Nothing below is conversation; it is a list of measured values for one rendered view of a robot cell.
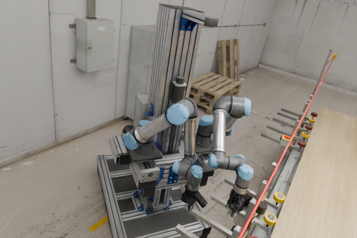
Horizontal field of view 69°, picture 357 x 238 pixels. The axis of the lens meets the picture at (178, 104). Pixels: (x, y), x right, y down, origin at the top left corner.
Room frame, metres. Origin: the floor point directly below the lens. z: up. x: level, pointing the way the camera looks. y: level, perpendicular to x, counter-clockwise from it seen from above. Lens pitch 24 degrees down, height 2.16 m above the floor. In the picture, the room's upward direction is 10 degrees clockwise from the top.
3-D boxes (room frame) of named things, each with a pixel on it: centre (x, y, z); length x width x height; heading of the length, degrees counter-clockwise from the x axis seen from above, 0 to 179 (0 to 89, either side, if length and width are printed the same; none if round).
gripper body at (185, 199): (1.29, -0.17, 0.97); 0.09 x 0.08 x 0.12; 61
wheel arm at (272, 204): (1.59, -0.66, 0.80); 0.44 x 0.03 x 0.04; 61
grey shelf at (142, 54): (4.06, 0.43, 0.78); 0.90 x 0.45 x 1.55; 147
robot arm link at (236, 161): (1.22, -0.39, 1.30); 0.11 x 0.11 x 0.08; 3
